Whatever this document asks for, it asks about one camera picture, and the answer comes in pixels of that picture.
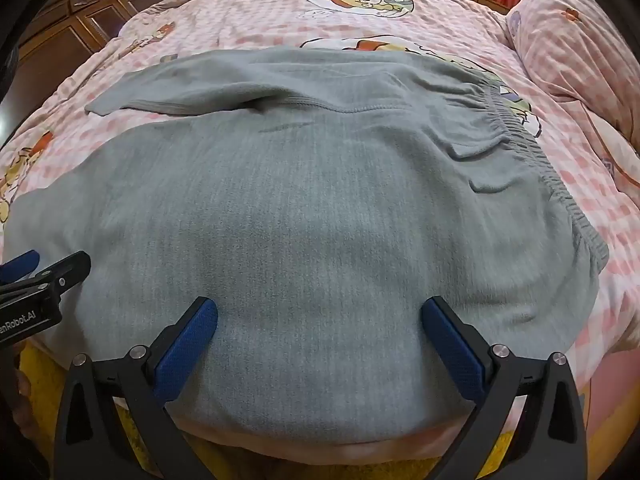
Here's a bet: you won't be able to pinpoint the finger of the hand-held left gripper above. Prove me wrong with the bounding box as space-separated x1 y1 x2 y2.
27 251 92 307
0 250 41 287

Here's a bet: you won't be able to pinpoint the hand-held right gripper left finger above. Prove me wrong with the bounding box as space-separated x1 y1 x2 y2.
52 296 221 480

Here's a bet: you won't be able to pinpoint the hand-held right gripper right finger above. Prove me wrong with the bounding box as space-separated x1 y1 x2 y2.
421 296 588 480

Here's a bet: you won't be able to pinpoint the grey pants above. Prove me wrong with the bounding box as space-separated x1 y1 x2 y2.
0 46 610 448

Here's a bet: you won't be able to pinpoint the yellow mat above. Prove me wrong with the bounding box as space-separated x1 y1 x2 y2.
15 340 507 480

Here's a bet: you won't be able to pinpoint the brown wooden wardrobe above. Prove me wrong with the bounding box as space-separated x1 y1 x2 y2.
15 0 199 96

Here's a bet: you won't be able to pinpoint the pink cushion with orange piping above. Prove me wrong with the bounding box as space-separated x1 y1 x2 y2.
582 107 640 193

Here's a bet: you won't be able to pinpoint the pink checkered pillow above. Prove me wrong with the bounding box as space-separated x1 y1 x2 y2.
505 0 640 146

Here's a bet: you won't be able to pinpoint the pink checkered printed blanket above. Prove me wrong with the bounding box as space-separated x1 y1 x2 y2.
0 0 640 461

